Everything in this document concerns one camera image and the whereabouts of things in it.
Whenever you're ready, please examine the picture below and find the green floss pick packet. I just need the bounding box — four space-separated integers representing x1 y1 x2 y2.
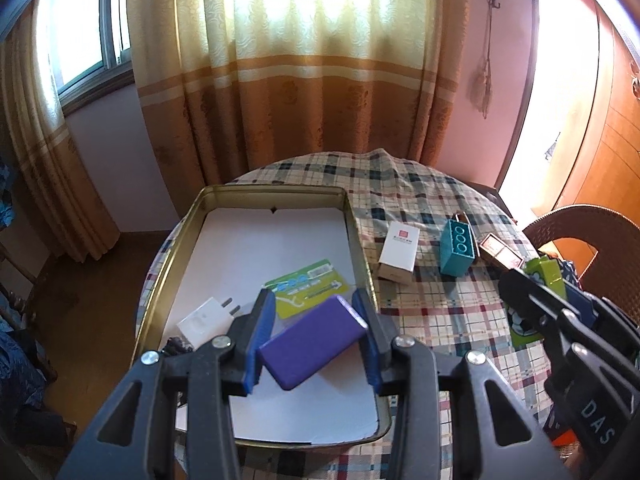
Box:
263 258 351 320

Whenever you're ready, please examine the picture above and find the green building block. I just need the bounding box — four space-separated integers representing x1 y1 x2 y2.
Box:
506 255 567 348

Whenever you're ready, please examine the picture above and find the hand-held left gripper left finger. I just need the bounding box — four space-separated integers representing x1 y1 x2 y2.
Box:
57 287 278 480

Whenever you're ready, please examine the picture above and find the wooden wardrobe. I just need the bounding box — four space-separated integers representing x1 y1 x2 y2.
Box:
530 10 640 241

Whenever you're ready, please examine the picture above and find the dark blue cloth pile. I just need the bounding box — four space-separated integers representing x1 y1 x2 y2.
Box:
0 305 66 441

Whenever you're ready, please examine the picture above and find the purple box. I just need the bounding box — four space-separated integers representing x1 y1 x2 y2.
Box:
261 295 371 392

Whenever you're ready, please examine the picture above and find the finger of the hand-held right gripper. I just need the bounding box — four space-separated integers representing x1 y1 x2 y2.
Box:
567 287 640 356
498 268 591 361

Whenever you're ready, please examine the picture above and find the white box with red label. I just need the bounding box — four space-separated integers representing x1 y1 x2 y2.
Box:
376 221 420 283

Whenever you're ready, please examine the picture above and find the dark wooden chair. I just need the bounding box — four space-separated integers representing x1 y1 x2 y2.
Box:
0 240 56 381

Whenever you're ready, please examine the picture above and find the black hair clip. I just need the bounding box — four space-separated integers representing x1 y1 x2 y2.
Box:
160 337 193 356

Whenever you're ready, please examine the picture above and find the hanging dark blue garment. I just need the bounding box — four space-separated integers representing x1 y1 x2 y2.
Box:
0 155 16 231

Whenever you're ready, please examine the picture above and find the wide yellow orange curtain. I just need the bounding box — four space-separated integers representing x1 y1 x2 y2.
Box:
127 0 453 188

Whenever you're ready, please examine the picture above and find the narrow yellow orange curtain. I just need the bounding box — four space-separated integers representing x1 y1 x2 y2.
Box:
0 5 121 263

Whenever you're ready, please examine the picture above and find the teal building block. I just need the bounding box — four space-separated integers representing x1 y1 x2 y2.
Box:
439 219 476 277

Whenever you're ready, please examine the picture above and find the copper patterned box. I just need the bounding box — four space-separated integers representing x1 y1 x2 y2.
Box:
478 234 526 270

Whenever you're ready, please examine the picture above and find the white charger plug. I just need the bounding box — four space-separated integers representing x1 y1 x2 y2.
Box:
176 296 242 348

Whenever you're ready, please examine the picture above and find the hanging tassel cord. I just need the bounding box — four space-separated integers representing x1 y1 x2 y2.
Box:
467 7 496 121

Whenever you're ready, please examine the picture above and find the gold metal tray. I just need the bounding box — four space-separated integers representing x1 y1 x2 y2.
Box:
131 184 396 447

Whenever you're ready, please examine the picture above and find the window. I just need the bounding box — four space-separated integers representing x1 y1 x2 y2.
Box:
37 0 136 111

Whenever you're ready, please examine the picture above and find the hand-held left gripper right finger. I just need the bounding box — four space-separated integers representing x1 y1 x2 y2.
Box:
351 288 576 480

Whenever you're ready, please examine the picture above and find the brown wicker chair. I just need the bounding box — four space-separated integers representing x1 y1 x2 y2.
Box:
522 205 640 323

